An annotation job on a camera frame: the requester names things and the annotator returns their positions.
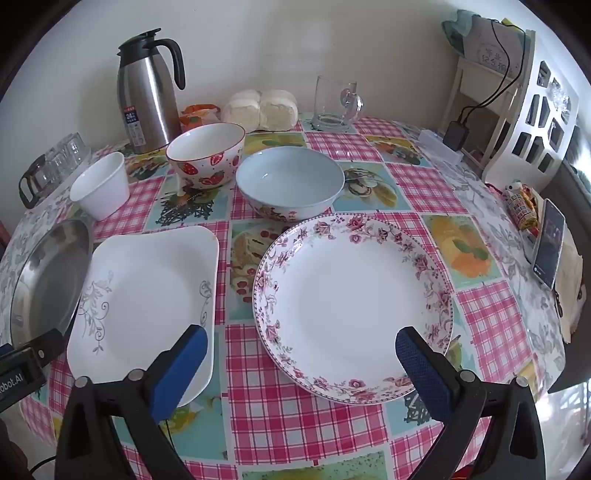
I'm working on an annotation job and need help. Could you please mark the grey paper bag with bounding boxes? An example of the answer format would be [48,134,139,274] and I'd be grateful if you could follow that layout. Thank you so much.
[462,16,527,79]

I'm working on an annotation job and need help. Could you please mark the cream shelf rack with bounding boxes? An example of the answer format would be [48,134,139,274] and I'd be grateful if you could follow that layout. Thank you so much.
[445,53,522,153]

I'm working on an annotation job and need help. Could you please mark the stainless steel thermos jug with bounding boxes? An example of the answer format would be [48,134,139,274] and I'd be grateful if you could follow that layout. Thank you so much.
[115,28,186,155]

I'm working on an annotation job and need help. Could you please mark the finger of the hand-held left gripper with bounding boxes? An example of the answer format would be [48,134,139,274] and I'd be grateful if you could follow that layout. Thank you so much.
[14,328,66,367]

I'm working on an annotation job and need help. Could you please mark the white square plate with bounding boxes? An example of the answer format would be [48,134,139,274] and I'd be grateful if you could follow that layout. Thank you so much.
[66,225,221,409]

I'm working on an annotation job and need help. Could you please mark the black cable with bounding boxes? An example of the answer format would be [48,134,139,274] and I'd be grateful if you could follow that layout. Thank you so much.
[461,19,528,123]

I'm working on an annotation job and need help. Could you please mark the teal cloth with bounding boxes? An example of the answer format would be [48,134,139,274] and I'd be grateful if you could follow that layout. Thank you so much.
[441,9,481,52]

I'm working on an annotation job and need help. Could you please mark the glass teapot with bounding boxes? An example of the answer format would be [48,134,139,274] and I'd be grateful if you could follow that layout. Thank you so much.
[18,154,61,208]

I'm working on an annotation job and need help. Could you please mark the stainless steel plate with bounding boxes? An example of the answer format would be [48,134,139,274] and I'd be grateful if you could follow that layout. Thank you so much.
[9,219,94,352]

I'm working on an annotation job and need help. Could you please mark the white lattice plastic rack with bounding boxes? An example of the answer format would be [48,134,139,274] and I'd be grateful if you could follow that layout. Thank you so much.
[480,30,583,195]

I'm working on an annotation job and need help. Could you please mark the orange snack packet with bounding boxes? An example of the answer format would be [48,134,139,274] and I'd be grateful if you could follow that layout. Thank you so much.
[179,104,221,132]

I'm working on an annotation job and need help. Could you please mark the light blue bowl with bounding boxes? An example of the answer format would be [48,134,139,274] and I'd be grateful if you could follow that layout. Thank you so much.
[236,147,346,222]

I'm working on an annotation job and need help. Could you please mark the white power strip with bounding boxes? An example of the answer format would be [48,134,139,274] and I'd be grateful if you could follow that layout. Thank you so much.
[418,129,465,162]

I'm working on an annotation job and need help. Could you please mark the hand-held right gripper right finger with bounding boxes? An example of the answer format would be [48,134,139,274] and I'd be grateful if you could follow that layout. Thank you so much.
[396,326,548,480]

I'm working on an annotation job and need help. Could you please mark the checkered printed tablecloth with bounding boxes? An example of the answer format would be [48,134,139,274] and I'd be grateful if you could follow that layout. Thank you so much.
[0,113,568,480]

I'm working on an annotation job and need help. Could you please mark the small white bowl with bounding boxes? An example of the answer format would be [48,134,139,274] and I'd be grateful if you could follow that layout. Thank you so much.
[69,151,131,221]

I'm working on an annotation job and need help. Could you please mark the black power adapter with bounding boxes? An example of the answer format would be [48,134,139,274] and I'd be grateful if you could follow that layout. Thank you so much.
[443,121,470,151]

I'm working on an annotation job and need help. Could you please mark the smartphone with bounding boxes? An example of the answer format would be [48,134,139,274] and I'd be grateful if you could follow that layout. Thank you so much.
[532,198,566,291]

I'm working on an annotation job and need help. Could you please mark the small glass cup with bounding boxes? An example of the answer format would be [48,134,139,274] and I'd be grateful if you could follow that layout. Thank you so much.
[45,145,71,181]
[60,132,92,168]

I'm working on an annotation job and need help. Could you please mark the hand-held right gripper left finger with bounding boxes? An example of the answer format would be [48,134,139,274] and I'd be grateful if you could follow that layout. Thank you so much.
[54,324,213,480]

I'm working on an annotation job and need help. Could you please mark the strawberry print bowl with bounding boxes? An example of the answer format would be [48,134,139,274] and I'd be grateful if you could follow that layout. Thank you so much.
[166,122,246,190]

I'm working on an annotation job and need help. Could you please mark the bag of white buns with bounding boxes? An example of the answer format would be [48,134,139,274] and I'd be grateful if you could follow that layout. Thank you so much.
[221,89,299,131]

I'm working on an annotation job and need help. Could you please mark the glass mug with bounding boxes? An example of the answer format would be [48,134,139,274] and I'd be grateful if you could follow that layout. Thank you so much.
[311,76,365,133]

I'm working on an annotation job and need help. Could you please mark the floral rimmed round plate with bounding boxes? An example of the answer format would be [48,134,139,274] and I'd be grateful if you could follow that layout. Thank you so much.
[253,213,454,406]

